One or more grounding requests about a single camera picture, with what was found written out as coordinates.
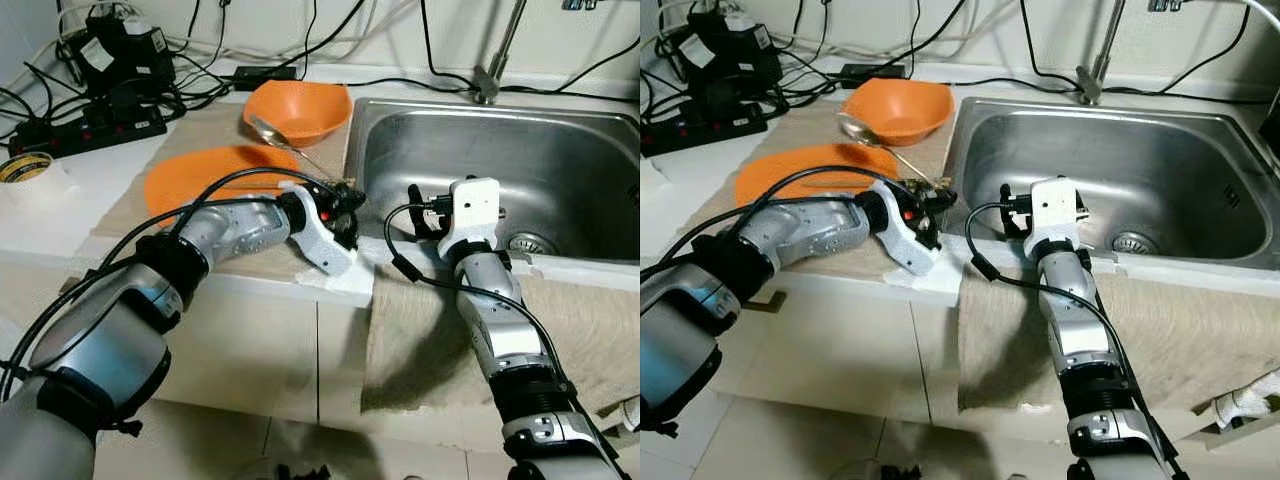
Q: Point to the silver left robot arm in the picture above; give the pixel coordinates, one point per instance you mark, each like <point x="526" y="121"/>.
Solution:
<point x="800" y="225"/>
<point x="100" y="340"/>

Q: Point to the black power adapter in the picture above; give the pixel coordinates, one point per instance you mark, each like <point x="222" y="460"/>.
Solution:
<point x="872" y="75"/>
<point x="265" y="77"/>

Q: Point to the stainless steel sink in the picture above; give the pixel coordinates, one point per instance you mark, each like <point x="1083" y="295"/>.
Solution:
<point x="560" y="160"/>
<point x="1180" y="160"/>

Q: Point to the cream kitchen cabinet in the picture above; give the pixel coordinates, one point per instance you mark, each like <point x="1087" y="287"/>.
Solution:
<point x="850" y="350"/>
<point x="250" y="350"/>

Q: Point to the black power strip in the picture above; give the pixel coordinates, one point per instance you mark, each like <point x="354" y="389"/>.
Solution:
<point x="90" y="130"/>
<point x="700" y="128"/>

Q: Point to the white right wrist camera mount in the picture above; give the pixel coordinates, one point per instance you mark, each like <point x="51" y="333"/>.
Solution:
<point x="1060" y="205"/>
<point x="470" y="205"/>

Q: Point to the beige counter mat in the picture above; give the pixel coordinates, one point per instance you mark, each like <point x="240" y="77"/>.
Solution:
<point x="800" y="125"/>
<point x="200" y="125"/>

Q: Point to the orange plastic plate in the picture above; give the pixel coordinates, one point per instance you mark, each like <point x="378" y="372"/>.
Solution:
<point x="190" y="180"/>
<point x="780" y="178"/>

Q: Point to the white tape roll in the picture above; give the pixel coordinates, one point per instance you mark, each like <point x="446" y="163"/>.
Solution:
<point x="25" y="190"/>

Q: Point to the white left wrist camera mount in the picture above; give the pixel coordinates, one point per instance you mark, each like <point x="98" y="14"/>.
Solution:
<point x="320" y="245"/>
<point x="910" y="245"/>

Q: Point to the steel sink faucet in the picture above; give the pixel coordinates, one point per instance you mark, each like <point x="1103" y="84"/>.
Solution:
<point x="487" y="85"/>
<point x="1090" y="85"/>

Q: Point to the beige hanging towel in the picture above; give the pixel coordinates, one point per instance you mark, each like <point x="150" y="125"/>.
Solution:
<point x="1200" y="340"/>
<point x="420" y="340"/>

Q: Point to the steel sink drain strainer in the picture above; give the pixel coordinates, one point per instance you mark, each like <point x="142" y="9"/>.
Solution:
<point x="530" y="244"/>
<point x="1135" y="244"/>

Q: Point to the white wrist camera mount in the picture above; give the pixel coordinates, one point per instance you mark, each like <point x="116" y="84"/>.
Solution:
<point x="470" y="205"/>
<point x="1060" y="205"/>
<point x="320" y="245"/>
<point x="910" y="245"/>

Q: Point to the metal wall tap valve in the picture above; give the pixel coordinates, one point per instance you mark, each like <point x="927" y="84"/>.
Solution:
<point x="1168" y="4"/>
<point x="580" y="4"/>

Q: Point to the black charger device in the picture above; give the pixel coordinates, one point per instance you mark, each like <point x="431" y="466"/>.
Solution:
<point x="120" y="55"/>
<point x="735" y="55"/>

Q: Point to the orange plastic bowl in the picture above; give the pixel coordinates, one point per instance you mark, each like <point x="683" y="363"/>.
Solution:
<point x="910" y="108"/>
<point x="310" y="110"/>

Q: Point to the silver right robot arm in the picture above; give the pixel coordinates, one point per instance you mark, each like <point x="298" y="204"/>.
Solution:
<point x="1075" y="330"/>
<point x="505" y="330"/>

